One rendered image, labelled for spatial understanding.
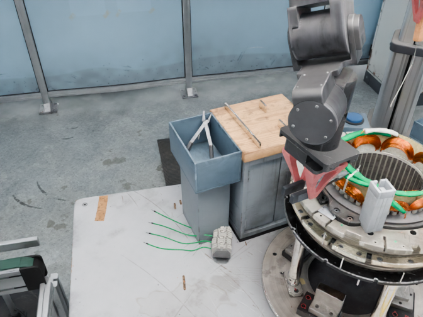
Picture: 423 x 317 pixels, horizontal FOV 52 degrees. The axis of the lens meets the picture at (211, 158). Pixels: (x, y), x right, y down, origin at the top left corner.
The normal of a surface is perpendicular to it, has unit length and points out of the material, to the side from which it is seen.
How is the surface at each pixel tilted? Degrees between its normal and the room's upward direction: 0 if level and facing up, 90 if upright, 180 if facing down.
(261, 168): 90
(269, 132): 0
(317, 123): 87
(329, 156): 3
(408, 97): 90
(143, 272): 0
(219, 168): 90
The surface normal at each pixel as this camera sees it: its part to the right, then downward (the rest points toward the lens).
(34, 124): 0.00, -0.78
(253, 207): 0.39, 0.58
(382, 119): -0.42, 0.57
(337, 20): -0.49, 0.26
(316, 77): -0.30, -0.81
